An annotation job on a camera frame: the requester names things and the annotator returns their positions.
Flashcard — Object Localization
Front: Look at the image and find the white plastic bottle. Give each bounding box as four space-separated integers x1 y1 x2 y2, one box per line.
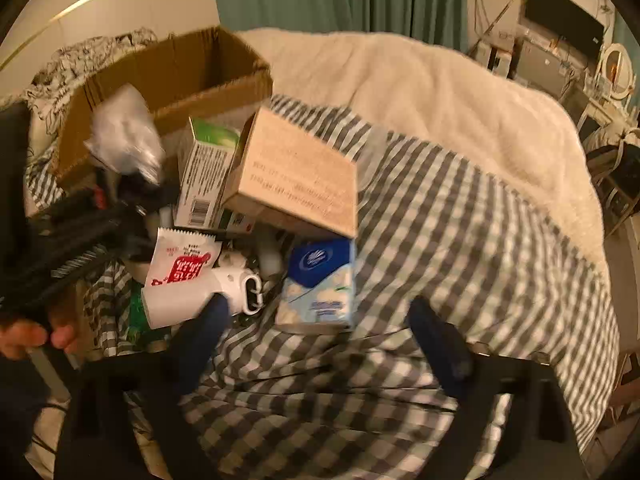
140 266 266 331

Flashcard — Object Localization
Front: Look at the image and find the grey mini fridge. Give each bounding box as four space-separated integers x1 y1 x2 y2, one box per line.
515 37 576 98

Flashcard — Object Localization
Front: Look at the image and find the blue tissue pack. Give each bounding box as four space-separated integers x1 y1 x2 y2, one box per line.
275 237 357 335

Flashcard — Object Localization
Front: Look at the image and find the red white snack packet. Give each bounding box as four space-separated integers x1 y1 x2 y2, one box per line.
142 226 223 291

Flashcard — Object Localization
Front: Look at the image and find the green white medicine box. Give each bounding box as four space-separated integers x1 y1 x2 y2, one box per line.
172 116 242 228

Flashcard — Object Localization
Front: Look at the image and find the large cardboard box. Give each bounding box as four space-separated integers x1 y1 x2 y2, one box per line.
50 26 275 191

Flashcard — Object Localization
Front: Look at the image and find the person's left hand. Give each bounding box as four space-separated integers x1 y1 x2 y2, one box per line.
0 319 79 361

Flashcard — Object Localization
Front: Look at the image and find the white dressing table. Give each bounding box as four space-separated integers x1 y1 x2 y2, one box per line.
575 92 640 133

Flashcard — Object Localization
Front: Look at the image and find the round white mirror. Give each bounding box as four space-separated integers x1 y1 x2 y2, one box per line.
597 42 636 101

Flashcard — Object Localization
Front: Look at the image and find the brown medicine box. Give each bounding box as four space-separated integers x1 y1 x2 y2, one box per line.
220 106 360 240

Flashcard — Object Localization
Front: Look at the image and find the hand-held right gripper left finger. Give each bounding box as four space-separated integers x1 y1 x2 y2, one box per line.
55 292 231 480

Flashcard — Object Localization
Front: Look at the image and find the black flat television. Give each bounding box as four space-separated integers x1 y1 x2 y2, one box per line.
524 0 606 63

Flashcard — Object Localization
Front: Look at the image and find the green packet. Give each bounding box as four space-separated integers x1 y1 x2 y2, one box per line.
125 280 161 346

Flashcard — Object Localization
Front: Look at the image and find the cream textured blanket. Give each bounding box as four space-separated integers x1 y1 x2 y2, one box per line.
235 27 612 281

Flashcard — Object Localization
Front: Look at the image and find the clear plastic bag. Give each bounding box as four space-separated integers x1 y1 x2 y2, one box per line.
84 84 167 183

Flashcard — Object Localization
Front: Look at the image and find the grey checked blanket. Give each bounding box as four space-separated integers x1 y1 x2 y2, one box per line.
25 92 621 480

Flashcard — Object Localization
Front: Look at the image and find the white storage cabinet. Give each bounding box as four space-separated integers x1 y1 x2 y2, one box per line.
470 35 516 78

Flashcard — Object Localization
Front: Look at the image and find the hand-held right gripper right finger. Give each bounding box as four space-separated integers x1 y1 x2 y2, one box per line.
407 295 588 480

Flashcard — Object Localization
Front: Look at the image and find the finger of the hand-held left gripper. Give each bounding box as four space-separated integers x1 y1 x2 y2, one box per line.
115 174 179 212

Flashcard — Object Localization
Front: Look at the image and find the floral patterned duvet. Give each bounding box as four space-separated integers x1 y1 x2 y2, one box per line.
20 27 161 176

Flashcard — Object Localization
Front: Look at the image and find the wooden chair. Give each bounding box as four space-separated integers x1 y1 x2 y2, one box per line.
585 130 640 236

